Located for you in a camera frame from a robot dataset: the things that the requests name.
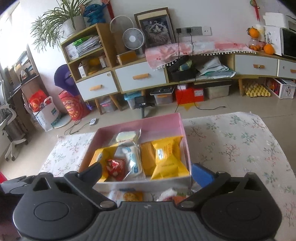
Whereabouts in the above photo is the orange-yellow snack bag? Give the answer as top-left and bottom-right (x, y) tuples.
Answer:
(89, 146), (117, 183)

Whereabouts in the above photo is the red candy packet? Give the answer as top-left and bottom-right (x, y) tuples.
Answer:
(106, 159), (126, 181)

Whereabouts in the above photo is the large yellow snack bag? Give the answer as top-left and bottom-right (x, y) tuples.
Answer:
(151, 136), (189, 180)

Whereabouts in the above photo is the white orange biscuit packet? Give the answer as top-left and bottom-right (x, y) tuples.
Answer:
(107, 190), (144, 205)

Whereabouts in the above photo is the white blue bread packet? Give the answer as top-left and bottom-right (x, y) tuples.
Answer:
(114, 145), (146, 181)

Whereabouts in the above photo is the white green-logo snack bag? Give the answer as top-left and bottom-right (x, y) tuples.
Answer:
(109, 130), (142, 146)

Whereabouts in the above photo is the floral tablecloth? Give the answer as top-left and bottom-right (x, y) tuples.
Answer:
(41, 112), (295, 240)

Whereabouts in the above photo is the pink cardboard box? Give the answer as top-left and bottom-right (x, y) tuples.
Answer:
(78, 113), (192, 192)

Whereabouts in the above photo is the red cylindrical gift box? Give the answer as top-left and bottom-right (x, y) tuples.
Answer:
(58, 90), (91, 121)

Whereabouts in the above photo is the white shopping bag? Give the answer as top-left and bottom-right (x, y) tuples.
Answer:
(29, 89), (61, 132)

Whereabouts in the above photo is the red shoe box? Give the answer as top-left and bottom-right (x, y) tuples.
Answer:
(175, 87), (204, 105)

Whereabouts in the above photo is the yellow egg tray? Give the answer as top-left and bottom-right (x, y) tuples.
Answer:
(244, 82), (271, 97)

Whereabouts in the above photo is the purple plush toy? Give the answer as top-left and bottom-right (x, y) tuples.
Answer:
(54, 64), (80, 96)

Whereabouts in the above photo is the wooden white TV cabinet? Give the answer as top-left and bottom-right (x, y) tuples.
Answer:
(61, 24), (295, 101)

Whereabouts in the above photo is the pink floral cloth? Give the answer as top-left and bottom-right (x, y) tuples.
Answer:
(145, 41), (256, 70)

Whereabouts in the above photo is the orange fruit lower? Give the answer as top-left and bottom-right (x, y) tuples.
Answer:
(263, 44), (274, 55)

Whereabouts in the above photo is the orange fruit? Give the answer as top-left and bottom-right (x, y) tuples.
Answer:
(263, 44), (274, 55)
(247, 27), (260, 39)

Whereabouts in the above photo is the white desk fan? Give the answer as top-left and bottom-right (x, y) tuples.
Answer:
(122, 28), (145, 58)

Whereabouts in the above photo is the potted green plant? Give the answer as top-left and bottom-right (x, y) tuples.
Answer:
(31, 1), (92, 52)

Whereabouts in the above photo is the black microwave oven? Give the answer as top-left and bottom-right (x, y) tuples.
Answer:
(280, 28), (296, 58)

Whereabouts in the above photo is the framed cat picture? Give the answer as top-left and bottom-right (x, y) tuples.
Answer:
(134, 8), (176, 48)

